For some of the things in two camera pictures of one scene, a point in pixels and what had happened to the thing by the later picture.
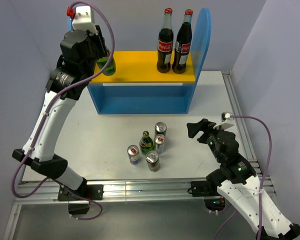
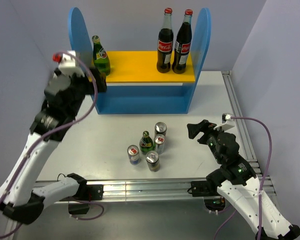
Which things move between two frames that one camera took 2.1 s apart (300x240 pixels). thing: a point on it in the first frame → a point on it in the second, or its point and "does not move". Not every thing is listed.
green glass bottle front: x=146 y=143 does not move
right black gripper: x=203 y=124 does not move
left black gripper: x=100 y=40 → x=90 y=84
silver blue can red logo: x=133 y=152 does not move
